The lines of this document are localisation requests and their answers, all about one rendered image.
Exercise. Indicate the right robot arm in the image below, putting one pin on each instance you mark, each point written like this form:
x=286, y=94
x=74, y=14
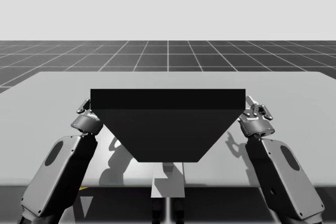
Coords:
x=283, y=176

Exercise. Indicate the black screen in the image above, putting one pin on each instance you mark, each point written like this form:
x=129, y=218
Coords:
x=168, y=124

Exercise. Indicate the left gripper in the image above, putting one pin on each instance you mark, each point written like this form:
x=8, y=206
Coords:
x=88, y=123

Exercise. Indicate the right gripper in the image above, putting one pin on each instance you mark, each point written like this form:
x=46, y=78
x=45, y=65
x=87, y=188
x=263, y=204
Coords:
x=256, y=127

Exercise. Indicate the grey stand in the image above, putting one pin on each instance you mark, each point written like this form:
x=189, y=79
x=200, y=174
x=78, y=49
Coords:
x=168, y=184

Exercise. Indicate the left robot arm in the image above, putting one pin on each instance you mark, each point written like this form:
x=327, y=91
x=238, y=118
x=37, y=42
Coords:
x=60, y=171

